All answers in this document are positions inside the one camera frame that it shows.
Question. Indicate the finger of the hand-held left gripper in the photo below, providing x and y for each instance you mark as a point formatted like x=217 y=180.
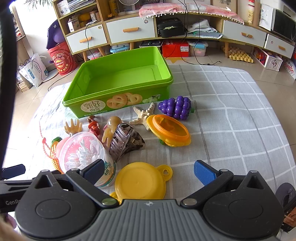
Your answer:
x=13 y=171

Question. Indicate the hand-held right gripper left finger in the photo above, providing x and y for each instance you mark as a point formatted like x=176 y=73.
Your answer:
x=93 y=172

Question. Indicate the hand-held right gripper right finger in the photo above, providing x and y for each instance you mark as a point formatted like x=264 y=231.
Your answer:
x=204 y=172

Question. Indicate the clear cotton swab container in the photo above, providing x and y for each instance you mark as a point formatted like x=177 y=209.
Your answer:
x=78 y=150

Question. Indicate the pink pig toy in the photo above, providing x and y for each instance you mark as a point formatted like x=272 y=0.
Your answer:
x=60 y=149

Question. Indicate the clear grey hair claw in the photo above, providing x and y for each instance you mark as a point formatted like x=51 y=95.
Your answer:
x=124 y=143

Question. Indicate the yellow toy pot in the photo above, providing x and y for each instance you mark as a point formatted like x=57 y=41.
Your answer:
x=138 y=180

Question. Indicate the amber octopus toy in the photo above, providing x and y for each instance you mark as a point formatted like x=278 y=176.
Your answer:
x=113 y=122
x=72 y=129

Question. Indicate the yellow corn toy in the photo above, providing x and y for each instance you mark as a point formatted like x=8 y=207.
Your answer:
x=54 y=144

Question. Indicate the orange toy pot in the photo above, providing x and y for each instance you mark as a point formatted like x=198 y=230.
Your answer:
x=171 y=136

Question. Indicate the green plastic box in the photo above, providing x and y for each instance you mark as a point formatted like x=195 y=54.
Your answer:
x=97 y=104

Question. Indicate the orange clownfish toy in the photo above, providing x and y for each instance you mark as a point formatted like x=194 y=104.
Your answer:
x=93 y=126

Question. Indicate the grey checked blanket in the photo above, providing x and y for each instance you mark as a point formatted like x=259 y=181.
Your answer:
x=219 y=115

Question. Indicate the purple grape toy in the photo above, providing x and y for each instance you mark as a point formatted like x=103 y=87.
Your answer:
x=175 y=107

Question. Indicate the beige starfish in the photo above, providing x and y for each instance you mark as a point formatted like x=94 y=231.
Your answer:
x=142 y=117

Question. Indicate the grey slipper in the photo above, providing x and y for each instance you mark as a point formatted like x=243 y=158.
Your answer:
x=285 y=194

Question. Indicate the white shopping bag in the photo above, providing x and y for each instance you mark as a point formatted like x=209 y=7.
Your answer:
x=32 y=71

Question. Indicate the red printed bucket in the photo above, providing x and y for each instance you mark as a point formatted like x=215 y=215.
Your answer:
x=61 y=60

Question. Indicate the yellow egg tray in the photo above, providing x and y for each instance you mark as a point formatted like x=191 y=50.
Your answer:
x=238 y=55

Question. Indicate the clear storage box blue lid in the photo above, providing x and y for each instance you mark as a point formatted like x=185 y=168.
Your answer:
x=119 y=49

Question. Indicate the red cardboard box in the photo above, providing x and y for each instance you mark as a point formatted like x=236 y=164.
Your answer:
x=174 y=48

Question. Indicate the white printed box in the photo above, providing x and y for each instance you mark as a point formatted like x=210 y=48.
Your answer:
x=270 y=60

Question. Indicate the red snack package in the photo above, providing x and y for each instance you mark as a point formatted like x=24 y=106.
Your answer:
x=291 y=67

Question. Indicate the pile of folded papers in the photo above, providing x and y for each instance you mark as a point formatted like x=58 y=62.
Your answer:
x=203 y=29

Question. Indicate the black bag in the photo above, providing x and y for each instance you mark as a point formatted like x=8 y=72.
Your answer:
x=171 y=27

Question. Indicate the wooden white cabinet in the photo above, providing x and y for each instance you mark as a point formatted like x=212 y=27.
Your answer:
x=60 y=25

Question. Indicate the pink fringed cloth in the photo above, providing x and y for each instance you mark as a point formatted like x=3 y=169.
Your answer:
x=208 y=10

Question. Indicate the white microwave oven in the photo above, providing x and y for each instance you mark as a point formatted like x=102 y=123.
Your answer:
x=282 y=23

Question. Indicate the framed picture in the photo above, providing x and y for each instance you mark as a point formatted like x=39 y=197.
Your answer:
x=224 y=5

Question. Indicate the white desk fan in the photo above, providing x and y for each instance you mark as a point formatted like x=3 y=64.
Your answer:
x=126 y=4

